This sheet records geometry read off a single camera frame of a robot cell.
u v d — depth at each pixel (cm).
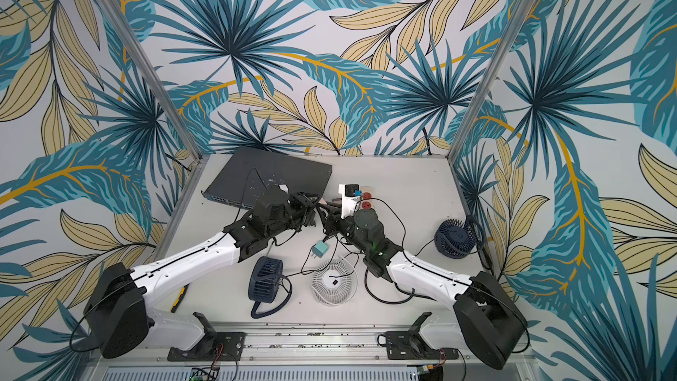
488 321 42
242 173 110
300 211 68
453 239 88
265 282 76
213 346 67
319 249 90
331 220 68
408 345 66
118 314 40
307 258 90
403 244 61
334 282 80
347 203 68
